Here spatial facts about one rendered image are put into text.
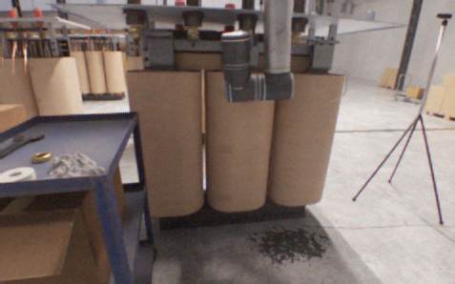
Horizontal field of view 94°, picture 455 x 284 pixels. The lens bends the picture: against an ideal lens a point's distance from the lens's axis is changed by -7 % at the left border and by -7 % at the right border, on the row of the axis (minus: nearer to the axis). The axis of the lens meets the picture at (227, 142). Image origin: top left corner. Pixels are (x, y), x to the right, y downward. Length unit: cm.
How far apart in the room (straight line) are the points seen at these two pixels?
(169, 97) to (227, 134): 38
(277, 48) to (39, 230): 87
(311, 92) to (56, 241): 128
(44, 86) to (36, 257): 281
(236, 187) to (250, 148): 27
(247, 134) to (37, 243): 104
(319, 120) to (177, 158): 86
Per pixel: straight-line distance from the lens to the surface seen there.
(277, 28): 91
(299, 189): 161
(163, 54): 125
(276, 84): 92
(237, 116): 127
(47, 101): 333
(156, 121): 126
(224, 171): 139
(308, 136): 146
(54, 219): 64
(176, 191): 143
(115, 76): 691
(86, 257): 72
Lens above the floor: 115
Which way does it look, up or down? 20 degrees down
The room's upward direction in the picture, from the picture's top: 1 degrees clockwise
